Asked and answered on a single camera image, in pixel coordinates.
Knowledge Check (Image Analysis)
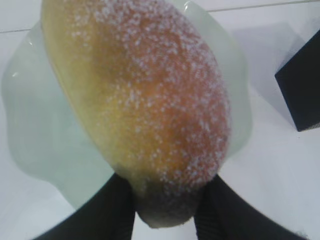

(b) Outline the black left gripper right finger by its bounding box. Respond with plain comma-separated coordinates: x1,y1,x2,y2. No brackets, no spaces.
193,175,306,240

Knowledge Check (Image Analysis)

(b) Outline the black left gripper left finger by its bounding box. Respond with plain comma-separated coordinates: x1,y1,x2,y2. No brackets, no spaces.
35,174,136,240

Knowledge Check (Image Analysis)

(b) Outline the sugared bread loaf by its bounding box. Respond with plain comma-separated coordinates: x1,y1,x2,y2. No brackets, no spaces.
40,0,231,228

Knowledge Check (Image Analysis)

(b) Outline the green wavy glass plate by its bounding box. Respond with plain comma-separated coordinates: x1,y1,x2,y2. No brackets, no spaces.
1,0,253,209

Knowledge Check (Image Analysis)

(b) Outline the black mesh pen holder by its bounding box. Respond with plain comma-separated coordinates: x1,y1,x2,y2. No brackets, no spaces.
275,32,320,132

